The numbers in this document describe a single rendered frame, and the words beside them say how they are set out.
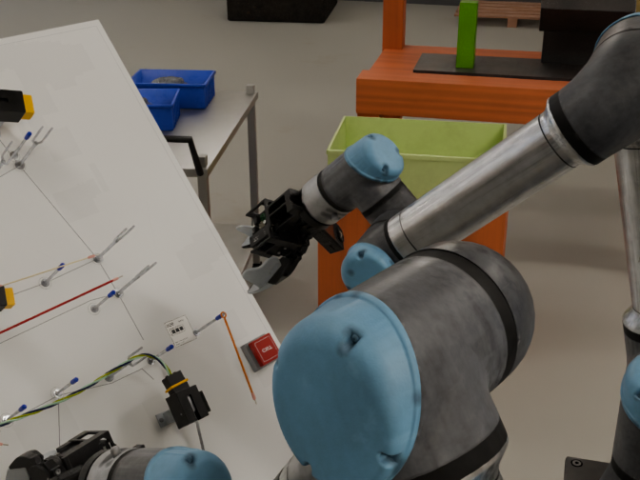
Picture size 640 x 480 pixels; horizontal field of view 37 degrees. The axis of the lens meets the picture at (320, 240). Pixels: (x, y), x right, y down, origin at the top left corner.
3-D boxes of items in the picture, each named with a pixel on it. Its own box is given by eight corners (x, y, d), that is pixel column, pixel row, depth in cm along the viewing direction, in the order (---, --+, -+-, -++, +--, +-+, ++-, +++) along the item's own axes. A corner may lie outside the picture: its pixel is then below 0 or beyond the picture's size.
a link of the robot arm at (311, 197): (351, 175, 144) (360, 221, 140) (332, 190, 147) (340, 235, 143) (313, 163, 140) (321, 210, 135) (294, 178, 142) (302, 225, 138)
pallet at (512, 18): (573, 14, 975) (574, 4, 971) (570, 30, 906) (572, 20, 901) (461, 9, 1003) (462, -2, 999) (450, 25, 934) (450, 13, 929)
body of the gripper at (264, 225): (242, 214, 149) (289, 175, 141) (286, 227, 154) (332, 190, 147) (248, 256, 145) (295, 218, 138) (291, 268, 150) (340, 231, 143)
